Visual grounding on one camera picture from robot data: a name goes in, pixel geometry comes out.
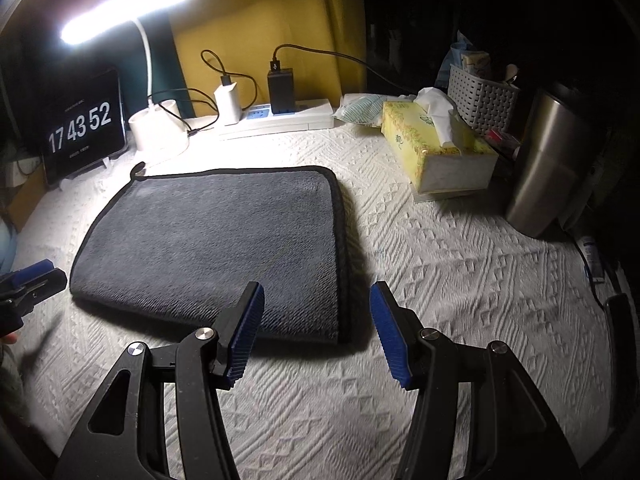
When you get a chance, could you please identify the stainless steel tumbler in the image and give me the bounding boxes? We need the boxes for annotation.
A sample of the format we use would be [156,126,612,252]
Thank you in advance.
[504,87,601,239]

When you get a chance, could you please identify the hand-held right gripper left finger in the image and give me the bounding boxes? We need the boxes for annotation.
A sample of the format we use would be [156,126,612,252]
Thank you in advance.
[53,281,266,480]

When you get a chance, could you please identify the tablet with clock display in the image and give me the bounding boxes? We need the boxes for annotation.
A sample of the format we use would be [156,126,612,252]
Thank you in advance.
[41,67,128,187]

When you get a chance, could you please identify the black usb charger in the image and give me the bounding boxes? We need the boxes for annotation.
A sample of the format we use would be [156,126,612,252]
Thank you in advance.
[267,58,299,118]

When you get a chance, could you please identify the white and blue tube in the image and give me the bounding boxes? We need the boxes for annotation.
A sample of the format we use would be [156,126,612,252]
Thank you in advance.
[575,236,607,283]

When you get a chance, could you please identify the white usb charger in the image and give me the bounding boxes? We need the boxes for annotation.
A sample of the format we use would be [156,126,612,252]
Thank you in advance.
[213,76,246,126]

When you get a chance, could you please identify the white desk lamp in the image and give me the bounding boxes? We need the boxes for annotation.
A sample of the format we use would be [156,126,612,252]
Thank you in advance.
[60,0,197,153]

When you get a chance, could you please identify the white woven plastic basket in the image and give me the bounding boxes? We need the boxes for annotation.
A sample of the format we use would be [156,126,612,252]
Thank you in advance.
[446,63,522,137]

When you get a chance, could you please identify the yellow tissue box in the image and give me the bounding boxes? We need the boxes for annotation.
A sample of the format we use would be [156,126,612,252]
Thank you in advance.
[381,87,500,195]

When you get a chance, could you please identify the white textured table cloth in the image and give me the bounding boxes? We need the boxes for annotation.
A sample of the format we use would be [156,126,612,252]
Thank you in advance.
[14,122,617,480]

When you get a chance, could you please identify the grey towel with black edge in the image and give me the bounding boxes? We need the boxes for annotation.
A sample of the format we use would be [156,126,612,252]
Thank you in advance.
[69,161,351,345]

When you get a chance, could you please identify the black charging cable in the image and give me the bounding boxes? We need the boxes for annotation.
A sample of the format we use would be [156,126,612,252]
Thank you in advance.
[200,49,260,111]
[270,43,418,96]

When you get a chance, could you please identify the white tablet stand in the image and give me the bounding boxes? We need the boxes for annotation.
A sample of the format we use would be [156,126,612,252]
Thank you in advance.
[52,154,117,194]

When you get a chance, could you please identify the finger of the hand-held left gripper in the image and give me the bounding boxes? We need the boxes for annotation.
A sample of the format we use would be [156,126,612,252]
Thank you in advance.
[0,259,68,335]

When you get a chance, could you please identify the white power strip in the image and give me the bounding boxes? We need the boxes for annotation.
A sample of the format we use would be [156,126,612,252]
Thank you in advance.
[216,97,335,142]

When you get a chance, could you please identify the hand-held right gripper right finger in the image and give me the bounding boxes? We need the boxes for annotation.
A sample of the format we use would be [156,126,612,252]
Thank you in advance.
[369,281,582,480]

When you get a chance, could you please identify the wet wipes pack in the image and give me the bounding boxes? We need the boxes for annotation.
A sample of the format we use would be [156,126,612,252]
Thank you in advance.
[332,93,416,128]

